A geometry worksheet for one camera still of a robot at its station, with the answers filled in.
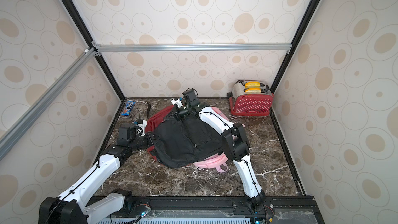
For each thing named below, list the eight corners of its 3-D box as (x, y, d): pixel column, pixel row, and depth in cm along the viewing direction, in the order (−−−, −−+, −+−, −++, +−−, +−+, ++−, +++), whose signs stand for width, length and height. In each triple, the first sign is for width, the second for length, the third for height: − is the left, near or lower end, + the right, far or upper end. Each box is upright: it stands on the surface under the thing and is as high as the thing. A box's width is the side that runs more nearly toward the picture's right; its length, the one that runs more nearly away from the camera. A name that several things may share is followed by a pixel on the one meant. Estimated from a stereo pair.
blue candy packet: (122, 115, 112) (121, 113, 111) (127, 103, 120) (126, 100, 118) (129, 115, 112) (128, 113, 111) (134, 103, 120) (133, 100, 118)
